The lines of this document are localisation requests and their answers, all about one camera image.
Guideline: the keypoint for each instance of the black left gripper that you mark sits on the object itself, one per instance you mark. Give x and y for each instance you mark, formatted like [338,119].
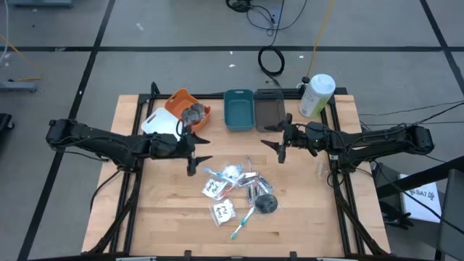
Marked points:
[185,148]

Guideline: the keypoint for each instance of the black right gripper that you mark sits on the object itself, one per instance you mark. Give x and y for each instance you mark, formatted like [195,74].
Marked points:
[295,137]

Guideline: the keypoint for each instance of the blue toothbrush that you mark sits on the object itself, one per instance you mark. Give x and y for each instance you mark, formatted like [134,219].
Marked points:
[217,175]

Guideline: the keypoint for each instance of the dark grey round sponge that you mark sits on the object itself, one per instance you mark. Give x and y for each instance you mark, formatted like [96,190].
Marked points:
[266,203]
[188,116]
[199,109]

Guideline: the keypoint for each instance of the slim metal nail clipper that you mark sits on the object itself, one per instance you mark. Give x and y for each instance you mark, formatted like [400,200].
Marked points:
[249,163]

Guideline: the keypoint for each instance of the clear bag of cotton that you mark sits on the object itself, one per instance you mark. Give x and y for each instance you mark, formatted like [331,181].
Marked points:
[232,170]

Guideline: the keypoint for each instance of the labelled bag of cotton pads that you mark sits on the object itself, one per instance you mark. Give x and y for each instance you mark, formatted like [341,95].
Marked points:
[211,187]
[222,212]

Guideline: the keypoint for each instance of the red toothbrush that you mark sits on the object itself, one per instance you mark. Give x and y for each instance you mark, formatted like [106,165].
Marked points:
[227,189]

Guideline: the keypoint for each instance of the teal white toothbrush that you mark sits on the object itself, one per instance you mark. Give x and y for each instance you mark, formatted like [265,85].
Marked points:
[242,224]

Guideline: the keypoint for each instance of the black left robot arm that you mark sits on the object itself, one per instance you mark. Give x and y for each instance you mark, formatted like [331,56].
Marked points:
[108,143]

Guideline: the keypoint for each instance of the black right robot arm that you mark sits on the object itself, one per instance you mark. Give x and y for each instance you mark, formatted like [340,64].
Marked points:
[380,141]

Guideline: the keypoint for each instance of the grey plastic bin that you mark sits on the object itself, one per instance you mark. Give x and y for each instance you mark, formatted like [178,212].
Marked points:
[270,110]

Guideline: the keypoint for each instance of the teal plastic bin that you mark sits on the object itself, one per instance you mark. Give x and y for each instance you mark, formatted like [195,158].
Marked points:
[239,110]

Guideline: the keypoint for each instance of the white plastic bin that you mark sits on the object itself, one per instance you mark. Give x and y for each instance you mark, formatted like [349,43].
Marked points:
[161,121]

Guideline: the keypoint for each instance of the orange plastic bin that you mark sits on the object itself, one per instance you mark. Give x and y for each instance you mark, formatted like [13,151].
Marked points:
[177,102]

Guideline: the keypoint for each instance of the white green wipes canister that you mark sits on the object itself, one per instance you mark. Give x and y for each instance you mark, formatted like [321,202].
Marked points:
[315,98]

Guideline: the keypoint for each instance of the black round knob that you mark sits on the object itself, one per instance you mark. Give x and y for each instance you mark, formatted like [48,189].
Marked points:
[305,79]

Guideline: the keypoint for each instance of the white printed cardboard box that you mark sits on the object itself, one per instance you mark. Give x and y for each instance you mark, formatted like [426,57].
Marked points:
[420,197]

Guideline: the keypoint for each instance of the black slanted bar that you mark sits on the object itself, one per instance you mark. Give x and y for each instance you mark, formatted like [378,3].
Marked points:
[435,170]

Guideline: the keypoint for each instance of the grey metal floor base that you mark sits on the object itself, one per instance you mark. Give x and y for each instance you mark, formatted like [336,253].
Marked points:
[18,86]

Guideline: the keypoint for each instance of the dark grey panel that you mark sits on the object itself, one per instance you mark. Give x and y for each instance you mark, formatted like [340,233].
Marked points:
[453,217]

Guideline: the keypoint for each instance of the black floor object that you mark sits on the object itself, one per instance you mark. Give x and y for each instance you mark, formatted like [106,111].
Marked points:
[5,125]

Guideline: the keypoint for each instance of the black aluminium table frame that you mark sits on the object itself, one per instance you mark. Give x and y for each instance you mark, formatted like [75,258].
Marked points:
[214,96]

